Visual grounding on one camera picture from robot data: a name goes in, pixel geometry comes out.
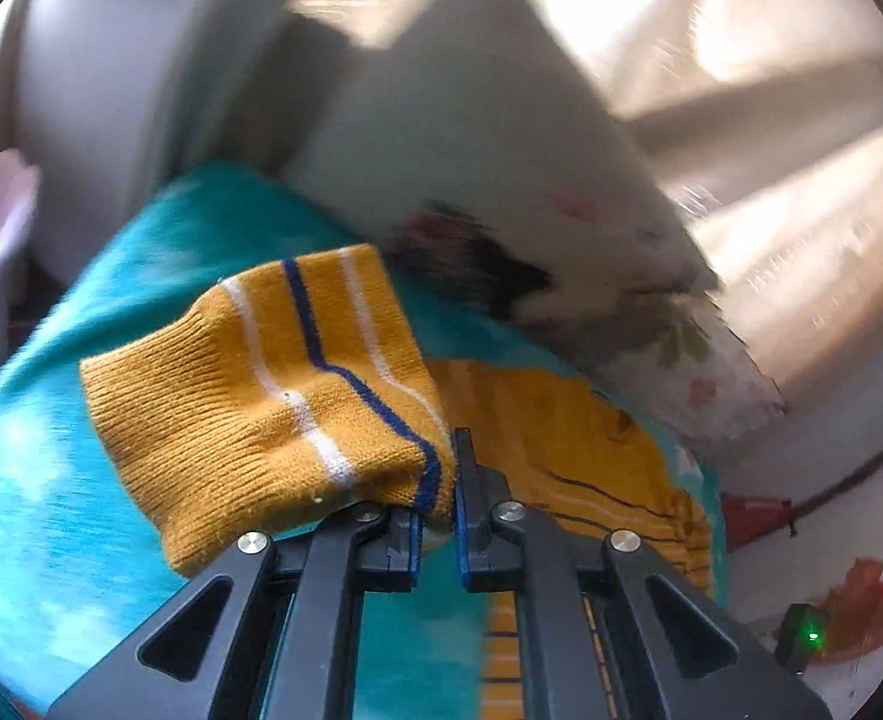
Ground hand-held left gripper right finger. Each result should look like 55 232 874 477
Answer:
453 427 833 720

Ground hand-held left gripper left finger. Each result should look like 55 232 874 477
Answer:
46 502 425 720

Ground yellow striped sock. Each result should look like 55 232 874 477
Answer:
80 244 458 578

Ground white floral bedsheet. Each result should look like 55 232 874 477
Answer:
666 360 883 720

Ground teal yellow printed cloth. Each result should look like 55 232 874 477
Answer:
0 162 729 720

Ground white floral pillow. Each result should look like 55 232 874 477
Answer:
280 0 789 458

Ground beige curtain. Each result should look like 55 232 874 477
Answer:
486 0 883 406

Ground white headboard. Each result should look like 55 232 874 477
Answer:
0 0 221 286

